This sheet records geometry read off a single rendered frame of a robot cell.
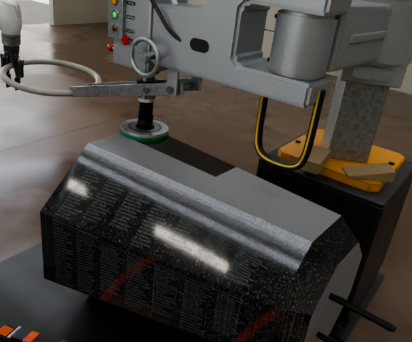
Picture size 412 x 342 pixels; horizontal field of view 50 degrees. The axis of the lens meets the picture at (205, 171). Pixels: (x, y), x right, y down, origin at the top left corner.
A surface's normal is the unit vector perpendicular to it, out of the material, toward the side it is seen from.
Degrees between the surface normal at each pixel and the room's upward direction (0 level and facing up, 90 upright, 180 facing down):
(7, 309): 0
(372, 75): 90
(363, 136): 90
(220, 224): 45
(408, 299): 0
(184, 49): 90
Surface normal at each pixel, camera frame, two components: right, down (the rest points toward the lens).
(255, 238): -0.33, -0.42
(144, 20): -0.58, 0.29
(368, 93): -0.11, 0.43
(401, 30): 0.18, 0.45
